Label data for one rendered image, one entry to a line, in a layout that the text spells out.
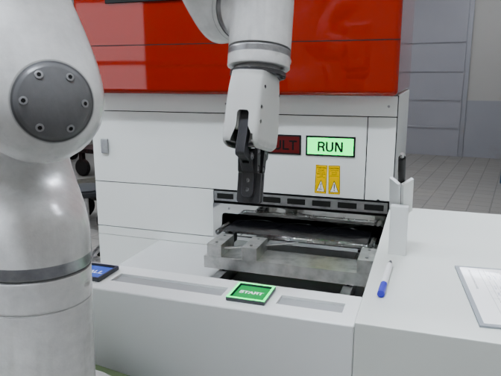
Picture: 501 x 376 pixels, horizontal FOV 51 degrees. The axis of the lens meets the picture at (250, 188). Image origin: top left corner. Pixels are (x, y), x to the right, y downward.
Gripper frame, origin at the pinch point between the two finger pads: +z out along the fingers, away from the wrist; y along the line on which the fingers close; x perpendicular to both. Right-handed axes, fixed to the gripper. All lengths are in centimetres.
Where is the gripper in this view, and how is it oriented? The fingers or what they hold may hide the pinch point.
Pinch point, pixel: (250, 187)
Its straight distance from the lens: 69.7
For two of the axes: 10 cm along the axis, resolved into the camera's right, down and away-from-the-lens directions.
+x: 9.5, 0.7, -3.1
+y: -3.1, -0.1, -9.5
